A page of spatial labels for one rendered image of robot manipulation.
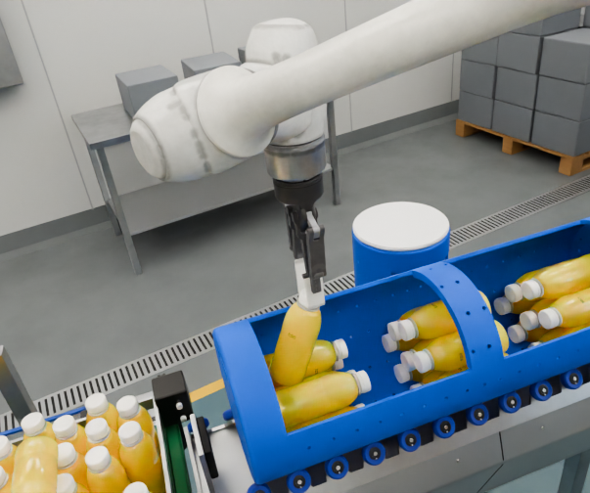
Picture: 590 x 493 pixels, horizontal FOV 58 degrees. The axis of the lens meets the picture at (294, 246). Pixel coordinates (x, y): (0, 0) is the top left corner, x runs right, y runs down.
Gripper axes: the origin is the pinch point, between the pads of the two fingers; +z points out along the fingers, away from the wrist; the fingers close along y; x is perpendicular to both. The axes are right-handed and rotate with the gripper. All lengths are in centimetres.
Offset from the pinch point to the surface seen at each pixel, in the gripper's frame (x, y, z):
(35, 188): 95, 317, 88
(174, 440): 30, 14, 41
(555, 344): -40.4, -14.4, 18.2
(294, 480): 10.4, -10.7, 33.5
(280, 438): 12.0, -13.9, 17.6
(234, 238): -25, 251, 130
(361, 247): -31, 49, 29
